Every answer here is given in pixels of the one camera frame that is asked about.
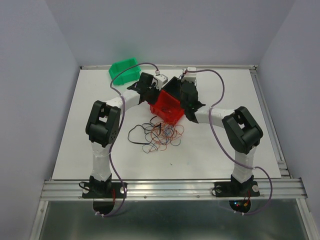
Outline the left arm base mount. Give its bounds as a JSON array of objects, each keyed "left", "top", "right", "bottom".
[{"left": 78, "top": 175, "right": 128, "bottom": 200}]

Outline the orange thin wire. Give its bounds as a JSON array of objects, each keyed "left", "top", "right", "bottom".
[{"left": 142, "top": 117, "right": 185, "bottom": 153}]

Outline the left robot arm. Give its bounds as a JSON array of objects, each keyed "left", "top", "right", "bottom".
[{"left": 80, "top": 70, "right": 168, "bottom": 197}]

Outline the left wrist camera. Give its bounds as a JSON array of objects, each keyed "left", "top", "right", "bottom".
[{"left": 151, "top": 70, "right": 168, "bottom": 91}]

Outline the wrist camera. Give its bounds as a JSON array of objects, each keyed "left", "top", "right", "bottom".
[
  {"left": 151, "top": 70, "right": 168, "bottom": 91},
  {"left": 181, "top": 67, "right": 197, "bottom": 83}
]

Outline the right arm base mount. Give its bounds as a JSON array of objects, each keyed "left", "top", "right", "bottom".
[{"left": 211, "top": 175, "right": 260, "bottom": 198}]

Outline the red plastic bin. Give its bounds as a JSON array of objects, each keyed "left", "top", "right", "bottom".
[{"left": 149, "top": 90, "right": 184, "bottom": 125}]

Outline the green plastic bin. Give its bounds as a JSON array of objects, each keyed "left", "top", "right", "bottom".
[{"left": 108, "top": 57, "right": 141, "bottom": 86}]

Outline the black ribbon cable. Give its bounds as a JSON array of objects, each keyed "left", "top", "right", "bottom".
[{"left": 127, "top": 115, "right": 162, "bottom": 145}]

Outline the black plastic bin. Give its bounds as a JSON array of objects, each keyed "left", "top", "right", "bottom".
[{"left": 162, "top": 76, "right": 185, "bottom": 104}]

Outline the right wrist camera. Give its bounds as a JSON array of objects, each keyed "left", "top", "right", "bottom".
[{"left": 181, "top": 67, "right": 197, "bottom": 83}]

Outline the aluminium mounting rail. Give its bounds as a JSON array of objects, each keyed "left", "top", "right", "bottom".
[{"left": 40, "top": 178, "right": 308, "bottom": 201}]

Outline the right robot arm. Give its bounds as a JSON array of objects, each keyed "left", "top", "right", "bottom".
[{"left": 178, "top": 80, "right": 264, "bottom": 195}]

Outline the blue thin wire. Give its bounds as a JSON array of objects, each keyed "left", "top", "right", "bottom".
[{"left": 143, "top": 123, "right": 181, "bottom": 153}]

